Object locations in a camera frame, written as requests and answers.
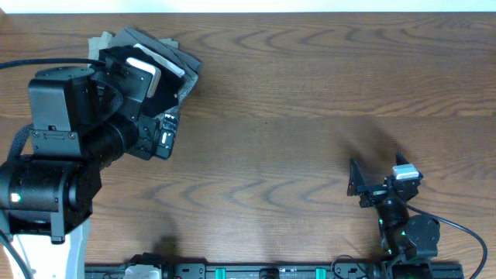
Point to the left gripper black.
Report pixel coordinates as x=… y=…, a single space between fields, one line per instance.
x=149 y=132

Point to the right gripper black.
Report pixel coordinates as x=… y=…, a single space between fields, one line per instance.
x=373 y=193

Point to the black polo shirt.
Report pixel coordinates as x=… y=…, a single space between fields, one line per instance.
x=167 y=93

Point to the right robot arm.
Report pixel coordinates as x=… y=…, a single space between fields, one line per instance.
x=410 y=237

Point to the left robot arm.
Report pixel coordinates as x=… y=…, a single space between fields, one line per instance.
x=86 y=114

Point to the white folded shirt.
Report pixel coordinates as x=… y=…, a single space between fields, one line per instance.
x=161 y=60

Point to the dark grey folded garment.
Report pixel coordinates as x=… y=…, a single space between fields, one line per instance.
x=130 y=36

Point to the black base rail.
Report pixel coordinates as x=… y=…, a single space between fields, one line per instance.
x=149 y=265

